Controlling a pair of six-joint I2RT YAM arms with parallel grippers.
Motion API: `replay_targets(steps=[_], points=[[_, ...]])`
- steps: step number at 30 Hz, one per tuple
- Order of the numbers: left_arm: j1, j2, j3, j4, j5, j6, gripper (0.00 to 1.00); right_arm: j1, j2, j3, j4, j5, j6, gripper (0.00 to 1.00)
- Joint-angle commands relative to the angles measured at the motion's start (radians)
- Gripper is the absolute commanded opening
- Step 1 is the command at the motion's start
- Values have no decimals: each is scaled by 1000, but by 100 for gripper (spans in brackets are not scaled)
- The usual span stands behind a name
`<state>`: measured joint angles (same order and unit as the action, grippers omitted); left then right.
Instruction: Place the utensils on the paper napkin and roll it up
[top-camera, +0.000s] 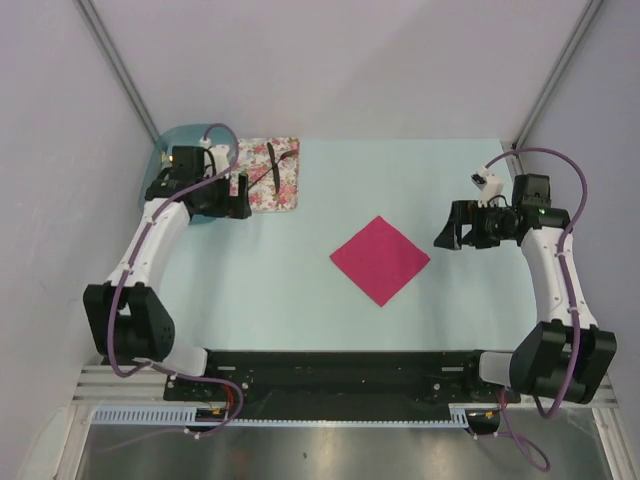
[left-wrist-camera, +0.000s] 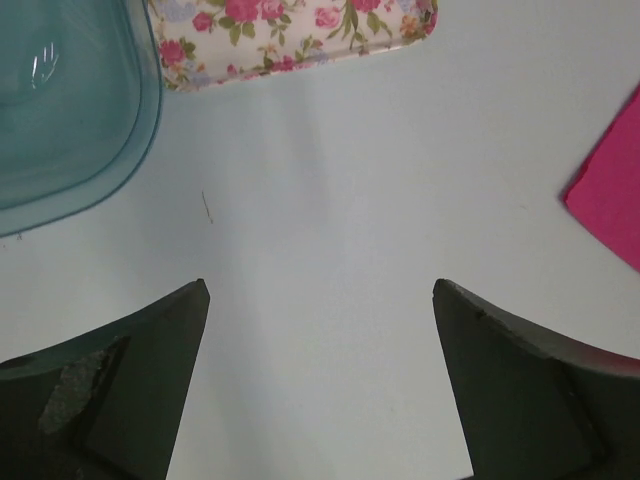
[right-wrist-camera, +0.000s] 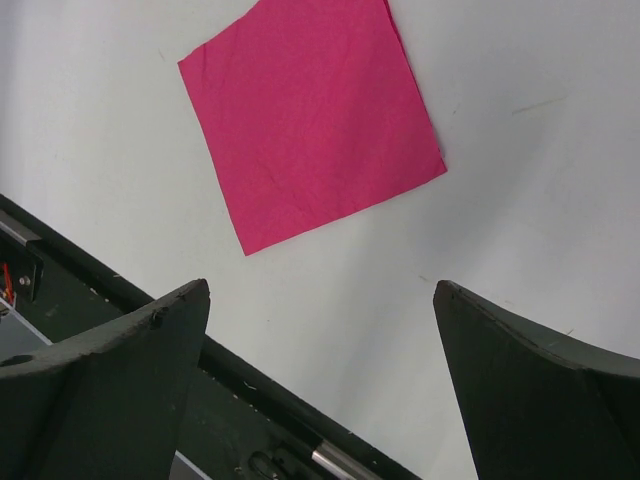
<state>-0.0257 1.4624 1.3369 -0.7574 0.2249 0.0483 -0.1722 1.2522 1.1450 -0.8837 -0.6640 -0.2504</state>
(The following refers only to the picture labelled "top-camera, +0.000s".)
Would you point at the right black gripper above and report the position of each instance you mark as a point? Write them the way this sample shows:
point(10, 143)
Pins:
point(465, 212)

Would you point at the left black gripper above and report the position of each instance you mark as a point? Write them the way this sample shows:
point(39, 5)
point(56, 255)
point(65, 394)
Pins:
point(231, 206)

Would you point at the black knife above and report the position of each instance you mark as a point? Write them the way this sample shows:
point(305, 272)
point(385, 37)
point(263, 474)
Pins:
point(274, 167)

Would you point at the black fork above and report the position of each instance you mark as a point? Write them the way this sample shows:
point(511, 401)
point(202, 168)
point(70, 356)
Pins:
point(285, 155)

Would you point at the magenta paper napkin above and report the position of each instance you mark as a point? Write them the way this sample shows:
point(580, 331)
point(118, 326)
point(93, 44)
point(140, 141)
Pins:
point(380, 260)

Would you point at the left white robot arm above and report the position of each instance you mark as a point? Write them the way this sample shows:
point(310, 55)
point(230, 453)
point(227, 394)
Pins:
point(127, 319)

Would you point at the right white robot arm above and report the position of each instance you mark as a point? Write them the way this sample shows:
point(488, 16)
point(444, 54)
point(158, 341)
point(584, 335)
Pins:
point(566, 355)

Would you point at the floral cloth mat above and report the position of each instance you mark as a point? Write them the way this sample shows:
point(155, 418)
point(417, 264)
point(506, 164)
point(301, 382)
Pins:
point(254, 161)

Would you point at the teal plastic bin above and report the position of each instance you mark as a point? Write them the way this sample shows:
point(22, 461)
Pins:
point(180, 135)

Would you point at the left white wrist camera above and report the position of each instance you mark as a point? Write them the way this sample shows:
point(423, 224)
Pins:
point(218, 157)

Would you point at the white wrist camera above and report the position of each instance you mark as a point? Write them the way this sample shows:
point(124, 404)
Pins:
point(489, 184)
point(218, 157)

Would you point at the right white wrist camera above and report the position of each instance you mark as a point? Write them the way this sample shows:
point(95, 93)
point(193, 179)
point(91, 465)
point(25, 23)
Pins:
point(489, 184)

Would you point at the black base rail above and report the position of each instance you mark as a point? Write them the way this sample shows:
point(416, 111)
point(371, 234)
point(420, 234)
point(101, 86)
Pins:
point(373, 387)

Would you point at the aluminium frame rail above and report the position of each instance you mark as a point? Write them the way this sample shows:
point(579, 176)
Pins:
point(98, 384)

